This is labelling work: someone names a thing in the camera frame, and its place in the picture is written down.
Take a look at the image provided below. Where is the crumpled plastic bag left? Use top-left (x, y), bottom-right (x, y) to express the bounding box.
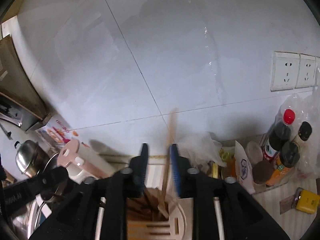
top-left (177, 132), bottom-right (226, 167)

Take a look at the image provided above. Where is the stainless steel pot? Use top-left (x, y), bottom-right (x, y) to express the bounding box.
top-left (14, 140), bottom-right (49, 178)

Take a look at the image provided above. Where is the black frying pan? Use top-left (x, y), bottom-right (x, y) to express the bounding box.
top-left (35, 152), bottom-right (68, 230)

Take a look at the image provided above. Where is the orange snack packet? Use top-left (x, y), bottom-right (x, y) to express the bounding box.
top-left (224, 157), bottom-right (236, 178)

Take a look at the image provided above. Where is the beige utensil holder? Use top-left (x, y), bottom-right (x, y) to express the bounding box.
top-left (125, 188), bottom-right (193, 239)

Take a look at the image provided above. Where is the cream pink electric kettle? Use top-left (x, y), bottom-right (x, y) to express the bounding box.
top-left (57, 139), bottom-right (116, 184)

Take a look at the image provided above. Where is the white blue packet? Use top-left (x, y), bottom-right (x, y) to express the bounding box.
top-left (234, 141), bottom-right (255, 194)

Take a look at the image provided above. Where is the brown lid spice jar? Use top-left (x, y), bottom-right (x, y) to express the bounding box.
top-left (245, 141), bottom-right (275, 184)

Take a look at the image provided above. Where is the clear plastic organizer tray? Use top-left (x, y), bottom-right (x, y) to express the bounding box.
top-left (252, 135), bottom-right (304, 188)

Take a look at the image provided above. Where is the red cap soy sauce bottle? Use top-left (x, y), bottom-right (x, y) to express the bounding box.
top-left (262, 109), bottom-right (296, 163)

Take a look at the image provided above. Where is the orange label sauce bottle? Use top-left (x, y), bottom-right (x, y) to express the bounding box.
top-left (266, 141), bottom-right (300, 187)

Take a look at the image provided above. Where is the brown card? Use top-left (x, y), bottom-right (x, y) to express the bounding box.
top-left (279, 195), bottom-right (295, 215)

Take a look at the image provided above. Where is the clear plastic bag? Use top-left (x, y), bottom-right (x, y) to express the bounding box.
top-left (267, 94), bottom-right (319, 186)

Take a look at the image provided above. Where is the black cap dark bottle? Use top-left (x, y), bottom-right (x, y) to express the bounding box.
top-left (297, 121), bottom-right (312, 141)

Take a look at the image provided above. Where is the striped cat table cloth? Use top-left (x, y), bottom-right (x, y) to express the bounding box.
top-left (100, 154), bottom-right (319, 239)

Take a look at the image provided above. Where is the colourful wall sticker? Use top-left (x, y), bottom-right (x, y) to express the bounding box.
top-left (36, 114), bottom-right (89, 150)

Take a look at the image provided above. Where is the white wall socket left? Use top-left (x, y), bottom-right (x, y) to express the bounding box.
top-left (270, 51), bottom-right (300, 92)

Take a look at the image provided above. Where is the white wall socket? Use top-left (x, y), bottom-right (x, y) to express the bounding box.
top-left (295, 54), bottom-right (316, 88)
top-left (270, 51), bottom-right (300, 92)

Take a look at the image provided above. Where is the white wall socket middle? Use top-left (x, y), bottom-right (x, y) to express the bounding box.
top-left (295, 54), bottom-right (316, 88)

